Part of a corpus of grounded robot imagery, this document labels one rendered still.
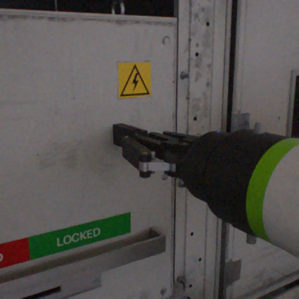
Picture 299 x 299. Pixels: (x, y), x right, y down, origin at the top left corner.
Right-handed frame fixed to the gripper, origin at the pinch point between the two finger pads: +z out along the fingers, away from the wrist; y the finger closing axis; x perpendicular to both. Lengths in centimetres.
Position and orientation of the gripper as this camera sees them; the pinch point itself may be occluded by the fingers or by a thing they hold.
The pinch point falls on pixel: (129, 137)
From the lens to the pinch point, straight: 56.2
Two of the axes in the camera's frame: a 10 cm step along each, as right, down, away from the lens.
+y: 8.4, -1.3, 5.3
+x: 0.0, -9.7, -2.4
